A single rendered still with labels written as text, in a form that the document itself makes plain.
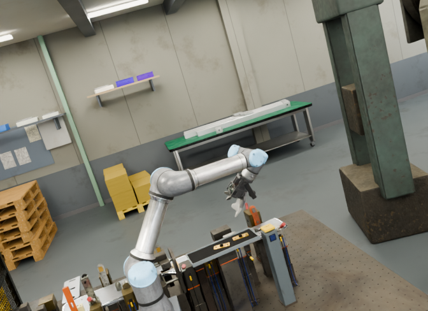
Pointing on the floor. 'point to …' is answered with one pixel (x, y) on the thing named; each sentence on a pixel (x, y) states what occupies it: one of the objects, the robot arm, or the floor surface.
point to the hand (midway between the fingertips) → (231, 208)
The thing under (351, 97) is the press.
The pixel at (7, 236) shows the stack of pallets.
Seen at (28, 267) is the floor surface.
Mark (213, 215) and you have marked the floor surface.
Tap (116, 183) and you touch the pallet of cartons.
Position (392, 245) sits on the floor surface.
